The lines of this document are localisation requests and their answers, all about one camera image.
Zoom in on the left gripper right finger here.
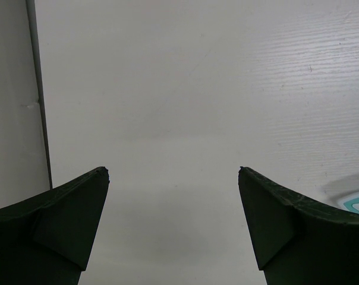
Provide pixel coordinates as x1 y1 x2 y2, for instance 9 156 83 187
238 167 359 285

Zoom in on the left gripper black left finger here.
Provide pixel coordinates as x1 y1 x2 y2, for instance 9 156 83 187
0 166 109 285

